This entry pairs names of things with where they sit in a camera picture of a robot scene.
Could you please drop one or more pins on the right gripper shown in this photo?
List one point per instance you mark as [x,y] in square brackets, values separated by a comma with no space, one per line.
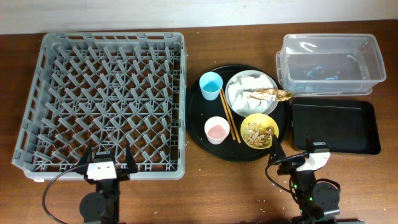
[291,165]

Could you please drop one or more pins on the grey round plate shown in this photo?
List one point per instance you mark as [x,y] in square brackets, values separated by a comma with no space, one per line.
[254,73]

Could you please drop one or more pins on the wooden chopstick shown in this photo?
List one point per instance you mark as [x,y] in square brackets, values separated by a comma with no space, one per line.
[227,115]
[238,139]

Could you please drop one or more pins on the pink plastic cup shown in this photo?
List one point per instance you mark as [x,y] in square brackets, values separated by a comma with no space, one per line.
[216,129]

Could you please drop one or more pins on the black rectangular tray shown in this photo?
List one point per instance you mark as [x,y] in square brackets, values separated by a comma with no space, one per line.
[345,126]

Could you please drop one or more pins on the round black serving tray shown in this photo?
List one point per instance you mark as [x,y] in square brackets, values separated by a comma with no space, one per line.
[199,110]

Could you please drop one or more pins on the yellow plastic bowl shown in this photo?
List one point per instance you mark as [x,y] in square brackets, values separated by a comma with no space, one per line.
[265,120]

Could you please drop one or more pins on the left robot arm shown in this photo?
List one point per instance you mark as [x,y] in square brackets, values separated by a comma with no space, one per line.
[102,205]

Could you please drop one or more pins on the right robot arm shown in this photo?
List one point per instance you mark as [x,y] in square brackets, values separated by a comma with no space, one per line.
[317,199]

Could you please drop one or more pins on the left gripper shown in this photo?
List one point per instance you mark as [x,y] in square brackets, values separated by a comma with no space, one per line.
[124,174]

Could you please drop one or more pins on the grey plastic dishwasher rack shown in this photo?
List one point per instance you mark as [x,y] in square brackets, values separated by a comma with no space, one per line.
[117,92]

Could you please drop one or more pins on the clear plastic waste bin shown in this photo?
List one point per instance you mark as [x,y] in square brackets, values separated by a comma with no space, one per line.
[330,64]

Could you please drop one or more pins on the food scraps pile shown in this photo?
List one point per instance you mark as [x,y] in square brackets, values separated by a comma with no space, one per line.
[257,135]

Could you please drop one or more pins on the light blue plastic cup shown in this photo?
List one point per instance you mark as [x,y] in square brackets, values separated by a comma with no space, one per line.
[210,85]

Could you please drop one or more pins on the white paper napkin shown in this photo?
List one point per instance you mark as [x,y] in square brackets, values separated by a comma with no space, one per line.
[240,89]

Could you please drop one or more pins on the gold foil wrapper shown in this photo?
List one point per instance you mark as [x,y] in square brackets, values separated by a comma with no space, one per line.
[271,95]

